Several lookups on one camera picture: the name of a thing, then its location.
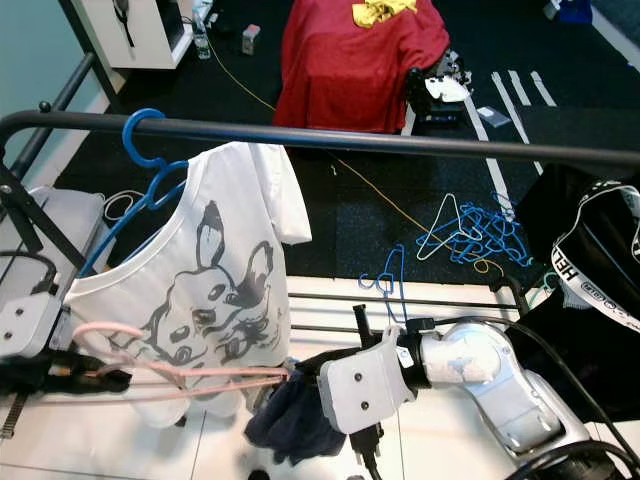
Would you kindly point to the dark navy garment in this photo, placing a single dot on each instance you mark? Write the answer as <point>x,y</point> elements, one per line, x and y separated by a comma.
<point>290,425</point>

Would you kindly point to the pink clothes hanger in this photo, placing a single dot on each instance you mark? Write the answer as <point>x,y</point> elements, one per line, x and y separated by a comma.
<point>210,373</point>

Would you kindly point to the blue clothes hanger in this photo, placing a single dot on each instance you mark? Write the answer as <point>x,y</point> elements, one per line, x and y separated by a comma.
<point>400,285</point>
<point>127,137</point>

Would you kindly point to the black tripod leg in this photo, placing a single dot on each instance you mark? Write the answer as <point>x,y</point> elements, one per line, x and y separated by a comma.
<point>50,225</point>

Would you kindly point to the white dog print T-shirt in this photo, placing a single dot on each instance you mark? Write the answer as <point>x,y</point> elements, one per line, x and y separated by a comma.
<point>240,190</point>

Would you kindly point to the tangled blue hangers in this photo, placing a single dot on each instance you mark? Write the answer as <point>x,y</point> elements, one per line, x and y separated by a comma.
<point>490,235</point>

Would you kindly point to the black metal clothes rack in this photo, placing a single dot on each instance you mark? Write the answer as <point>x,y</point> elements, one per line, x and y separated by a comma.
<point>360,140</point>

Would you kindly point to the black garment white band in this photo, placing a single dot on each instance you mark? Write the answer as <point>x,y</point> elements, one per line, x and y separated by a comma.
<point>560,230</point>

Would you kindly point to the black device with white paper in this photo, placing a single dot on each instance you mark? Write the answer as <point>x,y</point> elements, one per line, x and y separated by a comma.
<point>420,100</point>

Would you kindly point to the flat grey card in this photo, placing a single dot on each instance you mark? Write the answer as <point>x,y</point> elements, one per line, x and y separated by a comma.
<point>495,116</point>

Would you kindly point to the red cloth cover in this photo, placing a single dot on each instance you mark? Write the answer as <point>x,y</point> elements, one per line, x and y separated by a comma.
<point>360,70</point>

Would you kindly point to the small grey device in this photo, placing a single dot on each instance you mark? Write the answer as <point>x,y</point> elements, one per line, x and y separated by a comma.
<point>250,40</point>

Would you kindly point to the small water bottle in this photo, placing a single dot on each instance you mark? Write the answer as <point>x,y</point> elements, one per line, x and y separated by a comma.
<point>201,42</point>

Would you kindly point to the white cabinet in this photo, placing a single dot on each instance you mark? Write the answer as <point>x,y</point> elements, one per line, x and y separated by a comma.
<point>150,30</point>

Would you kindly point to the yellow cloth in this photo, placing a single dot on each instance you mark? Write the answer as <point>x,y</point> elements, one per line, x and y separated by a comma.
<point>380,12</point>

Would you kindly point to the blue object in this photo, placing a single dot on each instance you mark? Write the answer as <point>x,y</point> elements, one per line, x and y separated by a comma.
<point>570,10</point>

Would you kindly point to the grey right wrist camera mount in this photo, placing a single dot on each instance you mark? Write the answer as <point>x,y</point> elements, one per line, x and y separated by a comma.
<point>365,385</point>

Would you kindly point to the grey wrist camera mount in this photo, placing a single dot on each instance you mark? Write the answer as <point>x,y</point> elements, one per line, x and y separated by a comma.
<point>365,385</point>
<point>30,325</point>

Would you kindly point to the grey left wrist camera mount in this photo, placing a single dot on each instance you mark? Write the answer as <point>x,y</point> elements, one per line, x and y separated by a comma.
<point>30,325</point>

